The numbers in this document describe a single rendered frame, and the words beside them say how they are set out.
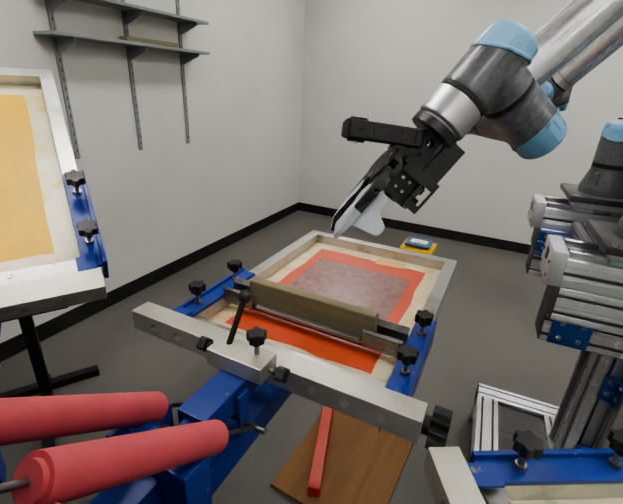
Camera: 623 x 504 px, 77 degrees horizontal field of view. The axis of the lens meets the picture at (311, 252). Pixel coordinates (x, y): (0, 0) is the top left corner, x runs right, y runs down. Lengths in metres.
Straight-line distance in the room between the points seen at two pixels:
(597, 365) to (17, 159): 1.78
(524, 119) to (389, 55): 4.07
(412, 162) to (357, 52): 4.25
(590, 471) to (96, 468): 0.71
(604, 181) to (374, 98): 3.42
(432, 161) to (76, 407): 0.57
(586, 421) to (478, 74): 1.30
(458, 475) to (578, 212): 1.10
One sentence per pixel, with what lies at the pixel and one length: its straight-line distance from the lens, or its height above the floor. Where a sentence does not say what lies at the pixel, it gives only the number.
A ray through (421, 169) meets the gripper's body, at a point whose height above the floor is 1.44.
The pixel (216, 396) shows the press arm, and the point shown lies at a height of 1.04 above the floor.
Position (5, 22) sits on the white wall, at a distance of 2.72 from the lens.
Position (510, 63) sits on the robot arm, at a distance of 0.61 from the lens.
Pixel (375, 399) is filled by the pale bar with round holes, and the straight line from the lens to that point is 0.75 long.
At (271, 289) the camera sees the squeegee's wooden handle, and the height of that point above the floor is 1.05.
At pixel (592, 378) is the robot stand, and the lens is 1.56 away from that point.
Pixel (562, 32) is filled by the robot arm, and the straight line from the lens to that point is 0.83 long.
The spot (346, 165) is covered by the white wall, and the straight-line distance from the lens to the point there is 4.87.
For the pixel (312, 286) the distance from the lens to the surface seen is 1.25.
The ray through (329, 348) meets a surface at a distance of 0.99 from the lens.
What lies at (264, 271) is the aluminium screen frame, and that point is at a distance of 1.28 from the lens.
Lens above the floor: 1.55
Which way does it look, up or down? 23 degrees down
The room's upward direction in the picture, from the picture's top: 3 degrees clockwise
